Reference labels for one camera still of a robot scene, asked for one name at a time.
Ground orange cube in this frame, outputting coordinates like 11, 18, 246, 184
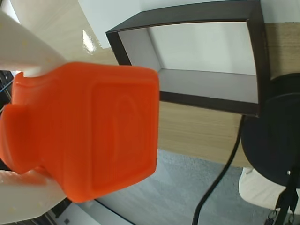
0, 61, 161, 204

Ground dark brown open box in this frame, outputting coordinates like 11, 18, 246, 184
105, 0, 270, 118

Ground black round stand base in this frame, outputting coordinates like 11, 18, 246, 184
240, 73, 300, 189

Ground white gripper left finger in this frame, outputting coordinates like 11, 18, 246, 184
0, 165, 68, 224

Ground black stand cable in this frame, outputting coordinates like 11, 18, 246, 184
192, 114, 246, 225

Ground black stand pole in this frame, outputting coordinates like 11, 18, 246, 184
276, 164, 300, 225

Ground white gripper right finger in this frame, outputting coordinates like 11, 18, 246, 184
0, 8, 67, 78

